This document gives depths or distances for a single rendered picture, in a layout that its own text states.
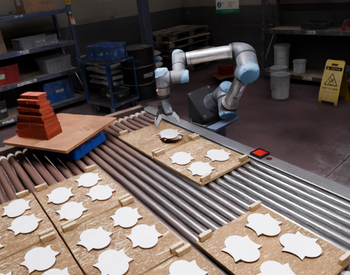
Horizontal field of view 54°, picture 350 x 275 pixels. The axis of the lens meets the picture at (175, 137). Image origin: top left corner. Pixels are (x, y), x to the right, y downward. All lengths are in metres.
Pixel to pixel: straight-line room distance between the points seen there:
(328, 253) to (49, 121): 1.62
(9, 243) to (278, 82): 4.63
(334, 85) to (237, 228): 4.16
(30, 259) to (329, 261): 1.05
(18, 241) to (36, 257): 0.16
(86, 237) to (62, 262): 0.13
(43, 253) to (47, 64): 4.84
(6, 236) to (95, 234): 0.39
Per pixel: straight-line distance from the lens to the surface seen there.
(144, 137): 2.22
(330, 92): 5.39
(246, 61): 1.98
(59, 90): 6.24
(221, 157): 1.87
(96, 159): 2.11
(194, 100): 2.47
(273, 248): 1.33
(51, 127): 2.20
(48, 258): 1.43
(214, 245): 1.33
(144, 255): 1.33
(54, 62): 6.14
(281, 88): 5.57
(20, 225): 1.66
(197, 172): 1.75
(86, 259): 1.38
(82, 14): 7.08
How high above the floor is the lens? 1.83
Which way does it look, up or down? 24 degrees down
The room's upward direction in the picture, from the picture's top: 6 degrees counter-clockwise
